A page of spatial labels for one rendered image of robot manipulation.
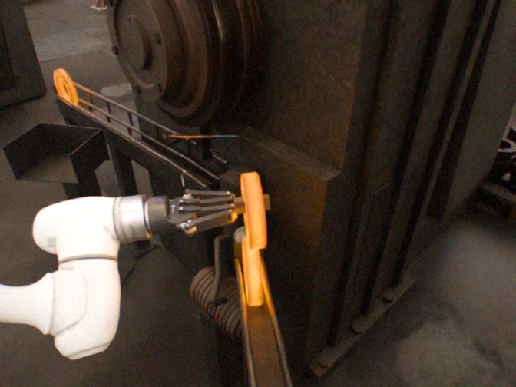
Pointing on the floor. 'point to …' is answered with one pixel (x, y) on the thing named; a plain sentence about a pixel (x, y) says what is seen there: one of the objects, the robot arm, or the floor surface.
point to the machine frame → (338, 157)
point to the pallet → (501, 181)
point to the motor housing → (219, 327)
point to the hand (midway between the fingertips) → (252, 203)
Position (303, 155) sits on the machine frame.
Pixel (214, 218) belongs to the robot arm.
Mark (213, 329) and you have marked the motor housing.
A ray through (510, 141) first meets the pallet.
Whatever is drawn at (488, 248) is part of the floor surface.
